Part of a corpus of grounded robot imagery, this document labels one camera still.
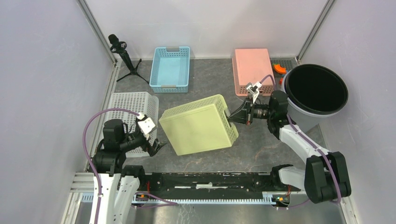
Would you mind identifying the pink plastic basket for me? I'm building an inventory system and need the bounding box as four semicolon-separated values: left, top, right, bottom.
232;49;275;97

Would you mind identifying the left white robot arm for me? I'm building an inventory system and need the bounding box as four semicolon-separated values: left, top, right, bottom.
90;115;165;224

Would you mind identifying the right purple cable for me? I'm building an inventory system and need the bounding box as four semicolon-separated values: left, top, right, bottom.
259;74;342;208

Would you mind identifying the blue plastic basket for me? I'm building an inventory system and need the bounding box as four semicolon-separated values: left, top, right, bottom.
149;46;191;93

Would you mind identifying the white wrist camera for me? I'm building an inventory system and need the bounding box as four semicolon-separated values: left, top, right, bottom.
246;81;262;104
136;112;157;140

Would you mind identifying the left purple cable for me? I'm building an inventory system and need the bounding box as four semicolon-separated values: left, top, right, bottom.
82;108;143;224

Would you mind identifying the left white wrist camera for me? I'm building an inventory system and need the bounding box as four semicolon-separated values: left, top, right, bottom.
136;112;157;140

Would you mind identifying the white cable duct strip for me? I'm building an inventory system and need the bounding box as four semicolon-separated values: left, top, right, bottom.
81;191;290;205

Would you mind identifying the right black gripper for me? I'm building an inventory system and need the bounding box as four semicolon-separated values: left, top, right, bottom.
226;97;274;126

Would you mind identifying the grey bin with black liner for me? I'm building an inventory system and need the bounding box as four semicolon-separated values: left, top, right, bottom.
282;64;349;132

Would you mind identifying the green plastic basket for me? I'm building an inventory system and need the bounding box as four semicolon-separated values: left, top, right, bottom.
159;94;239;156

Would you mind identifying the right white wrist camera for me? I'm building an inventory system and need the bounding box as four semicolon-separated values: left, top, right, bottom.
246;81;262;104

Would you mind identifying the purple cable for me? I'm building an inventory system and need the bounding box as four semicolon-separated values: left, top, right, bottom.
82;108;143;224
259;74;342;208

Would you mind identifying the black microphone on tripod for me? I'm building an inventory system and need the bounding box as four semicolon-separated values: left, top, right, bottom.
108;34;149;84

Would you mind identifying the dark tray with orange blocks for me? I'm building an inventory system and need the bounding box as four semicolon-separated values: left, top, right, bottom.
271;58;295;77

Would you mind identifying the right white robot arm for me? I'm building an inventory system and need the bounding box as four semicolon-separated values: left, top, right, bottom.
227;91;352;203

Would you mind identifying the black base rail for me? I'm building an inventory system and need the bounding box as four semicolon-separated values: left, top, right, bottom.
139;172;300;199

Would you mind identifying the large white perforated basket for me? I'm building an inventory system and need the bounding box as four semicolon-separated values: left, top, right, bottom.
104;91;159;140

